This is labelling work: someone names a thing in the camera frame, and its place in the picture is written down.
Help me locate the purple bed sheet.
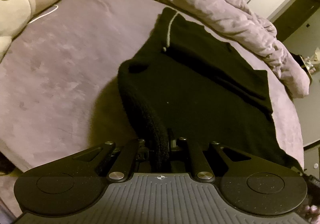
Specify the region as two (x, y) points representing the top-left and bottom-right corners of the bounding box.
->
(0, 0), (305, 217)

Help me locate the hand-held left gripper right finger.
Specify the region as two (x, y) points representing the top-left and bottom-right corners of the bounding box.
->
(170, 137), (253, 182)

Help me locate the black knit sweater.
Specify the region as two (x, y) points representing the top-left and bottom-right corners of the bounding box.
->
(117, 7), (304, 174)

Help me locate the white cable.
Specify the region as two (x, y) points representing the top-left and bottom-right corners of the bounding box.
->
(28, 4), (59, 24)

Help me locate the crumpled purple duvet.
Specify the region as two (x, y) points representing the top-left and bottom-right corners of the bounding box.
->
(125, 0), (312, 98)

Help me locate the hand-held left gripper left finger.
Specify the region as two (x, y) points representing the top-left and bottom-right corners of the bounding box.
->
(71, 138), (152, 182)

